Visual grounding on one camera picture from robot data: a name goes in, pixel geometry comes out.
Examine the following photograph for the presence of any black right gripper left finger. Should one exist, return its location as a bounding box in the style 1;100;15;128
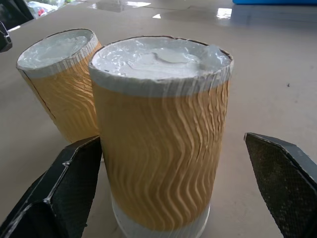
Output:
0;135;103;238

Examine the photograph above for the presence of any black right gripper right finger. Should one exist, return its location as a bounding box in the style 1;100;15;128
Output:
243;132;317;238

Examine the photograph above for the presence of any rippled tan paper cup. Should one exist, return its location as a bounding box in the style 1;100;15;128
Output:
88;36;234;238
16;28;103;143

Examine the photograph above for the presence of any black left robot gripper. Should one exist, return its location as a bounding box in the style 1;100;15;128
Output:
0;21;13;53

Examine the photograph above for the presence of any blue plastic box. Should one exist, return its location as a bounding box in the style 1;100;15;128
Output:
232;0;317;5

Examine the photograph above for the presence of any clear plastic bag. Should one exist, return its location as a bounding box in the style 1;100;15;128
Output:
26;0;65;18

